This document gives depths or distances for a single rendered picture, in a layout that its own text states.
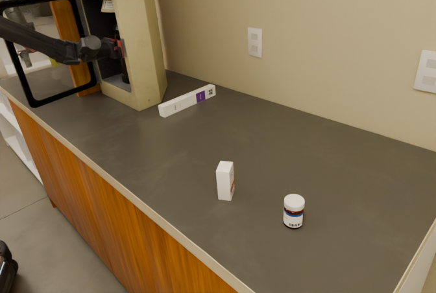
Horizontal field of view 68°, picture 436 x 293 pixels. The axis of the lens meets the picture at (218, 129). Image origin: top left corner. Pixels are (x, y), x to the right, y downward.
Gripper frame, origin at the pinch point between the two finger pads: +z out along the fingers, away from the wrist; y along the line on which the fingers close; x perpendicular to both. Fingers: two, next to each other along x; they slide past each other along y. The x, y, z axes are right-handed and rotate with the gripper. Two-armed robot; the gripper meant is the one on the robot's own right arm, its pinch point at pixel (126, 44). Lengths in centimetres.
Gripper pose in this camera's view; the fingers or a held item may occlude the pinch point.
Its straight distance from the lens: 145.8
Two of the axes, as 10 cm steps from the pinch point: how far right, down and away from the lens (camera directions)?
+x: 0.7, 8.7, 4.8
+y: -6.9, -3.0, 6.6
